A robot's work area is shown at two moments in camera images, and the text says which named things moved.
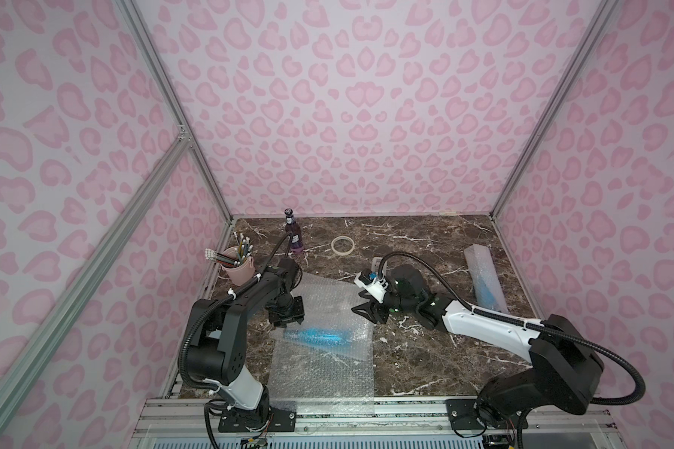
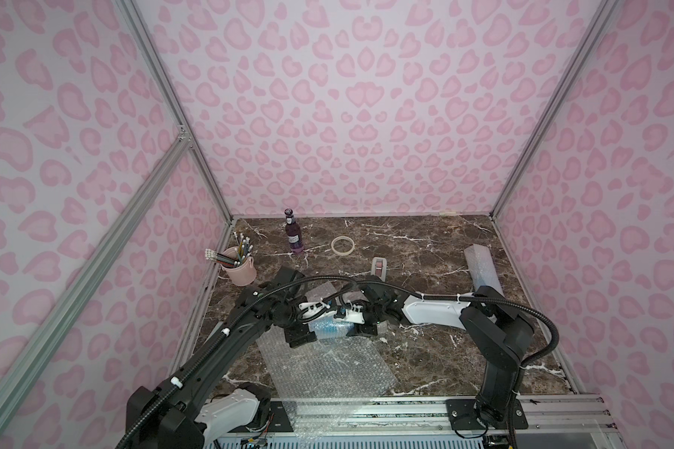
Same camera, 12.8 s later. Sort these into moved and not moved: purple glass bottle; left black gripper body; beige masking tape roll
Moved: left black gripper body
Not moved: purple glass bottle; beige masking tape roll
